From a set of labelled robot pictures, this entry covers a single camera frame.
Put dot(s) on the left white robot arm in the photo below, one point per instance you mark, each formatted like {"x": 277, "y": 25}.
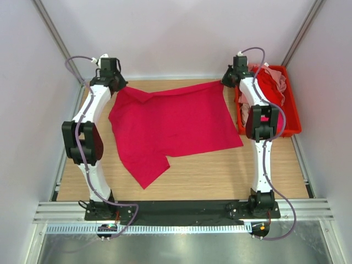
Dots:
{"x": 83, "y": 143}

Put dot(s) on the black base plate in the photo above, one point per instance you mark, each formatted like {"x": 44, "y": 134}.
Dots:
{"x": 156, "y": 211}

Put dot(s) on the red t shirt in bin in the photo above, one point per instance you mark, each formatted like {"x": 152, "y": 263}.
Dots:
{"x": 272, "y": 83}

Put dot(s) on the aluminium frame rail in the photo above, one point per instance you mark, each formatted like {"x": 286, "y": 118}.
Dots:
{"x": 71, "y": 212}

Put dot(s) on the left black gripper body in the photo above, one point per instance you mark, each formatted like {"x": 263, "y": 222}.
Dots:
{"x": 121, "y": 82}

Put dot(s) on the red plastic bin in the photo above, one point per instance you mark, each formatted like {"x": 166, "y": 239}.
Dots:
{"x": 293, "y": 125}

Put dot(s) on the crimson t shirt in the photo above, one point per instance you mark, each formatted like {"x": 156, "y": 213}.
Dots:
{"x": 149, "y": 127}

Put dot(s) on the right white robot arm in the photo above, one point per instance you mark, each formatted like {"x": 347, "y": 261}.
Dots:
{"x": 261, "y": 128}

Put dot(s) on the magenta t shirt in bin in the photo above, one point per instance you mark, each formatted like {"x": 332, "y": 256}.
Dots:
{"x": 280, "y": 122}

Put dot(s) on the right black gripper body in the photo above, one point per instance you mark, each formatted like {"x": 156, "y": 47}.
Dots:
{"x": 226, "y": 78}

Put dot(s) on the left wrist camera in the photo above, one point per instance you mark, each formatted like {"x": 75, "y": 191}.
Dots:
{"x": 97, "y": 61}

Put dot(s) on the slotted cable duct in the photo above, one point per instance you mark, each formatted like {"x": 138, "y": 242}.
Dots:
{"x": 107, "y": 228}

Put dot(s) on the right corner aluminium post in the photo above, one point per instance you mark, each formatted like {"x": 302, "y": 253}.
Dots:
{"x": 306, "y": 24}

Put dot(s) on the pink t shirt in bin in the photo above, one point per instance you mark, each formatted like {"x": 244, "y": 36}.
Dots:
{"x": 245, "y": 106}

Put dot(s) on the left corner aluminium post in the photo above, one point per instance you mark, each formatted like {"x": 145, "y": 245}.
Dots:
{"x": 69, "y": 64}

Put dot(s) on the corner aluminium post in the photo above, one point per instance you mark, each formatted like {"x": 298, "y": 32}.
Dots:
{"x": 306, "y": 24}
{"x": 69, "y": 64}

